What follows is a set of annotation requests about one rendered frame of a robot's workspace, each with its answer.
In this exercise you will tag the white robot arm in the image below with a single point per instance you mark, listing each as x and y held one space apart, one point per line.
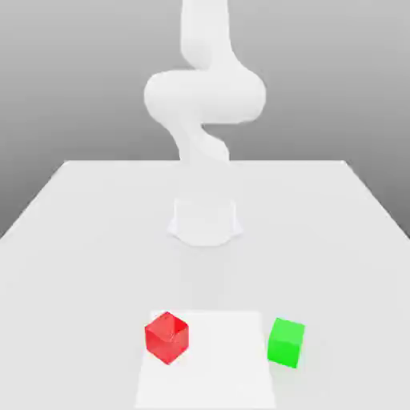
205 96

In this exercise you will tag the small red cube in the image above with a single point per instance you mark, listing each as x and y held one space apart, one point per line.
166 339

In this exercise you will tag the small green cube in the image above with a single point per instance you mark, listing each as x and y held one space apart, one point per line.
285 344

